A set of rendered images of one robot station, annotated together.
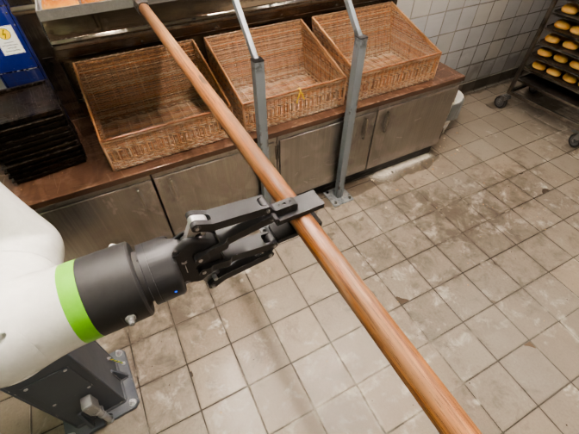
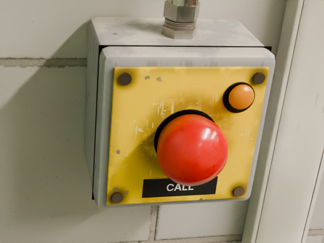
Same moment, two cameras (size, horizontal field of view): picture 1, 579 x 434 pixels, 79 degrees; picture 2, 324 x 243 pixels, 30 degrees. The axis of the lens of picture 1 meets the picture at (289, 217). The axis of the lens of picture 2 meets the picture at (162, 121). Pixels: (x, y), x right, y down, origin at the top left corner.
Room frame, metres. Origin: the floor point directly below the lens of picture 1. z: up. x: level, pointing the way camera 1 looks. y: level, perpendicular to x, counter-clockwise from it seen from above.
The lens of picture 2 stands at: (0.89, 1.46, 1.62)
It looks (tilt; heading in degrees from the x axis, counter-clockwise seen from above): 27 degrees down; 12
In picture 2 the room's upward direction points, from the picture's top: 6 degrees clockwise
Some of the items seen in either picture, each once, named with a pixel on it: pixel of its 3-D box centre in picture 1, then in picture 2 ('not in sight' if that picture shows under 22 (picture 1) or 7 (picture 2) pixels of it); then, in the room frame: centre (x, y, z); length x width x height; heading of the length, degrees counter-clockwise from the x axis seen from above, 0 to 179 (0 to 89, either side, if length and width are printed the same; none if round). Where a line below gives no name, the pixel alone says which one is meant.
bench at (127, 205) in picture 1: (258, 150); not in sight; (1.64, 0.18, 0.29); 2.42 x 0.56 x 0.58; 117
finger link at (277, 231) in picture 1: (295, 225); not in sight; (0.32, -0.01, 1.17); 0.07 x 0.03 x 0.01; 118
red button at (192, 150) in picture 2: not in sight; (190, 146); (1.19, 1.51, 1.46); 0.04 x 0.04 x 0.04; 27
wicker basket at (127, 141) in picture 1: (156, 100); not in sight; (1.45, 0.60, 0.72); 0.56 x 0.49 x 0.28; 118
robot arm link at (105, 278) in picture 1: (119, 282); not in sight; (0.21, 0.20, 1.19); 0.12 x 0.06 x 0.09; 28
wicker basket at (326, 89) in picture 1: (275, 71); not in sight; (1.72, 0.07, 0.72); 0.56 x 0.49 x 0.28; 117
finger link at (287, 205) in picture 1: (277, 204); not in sight; (0.31, 0.01, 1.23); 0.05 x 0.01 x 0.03; 118
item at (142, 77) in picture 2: not in sight; (171, 111); (1.23, 1.53, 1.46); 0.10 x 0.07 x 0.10; 117
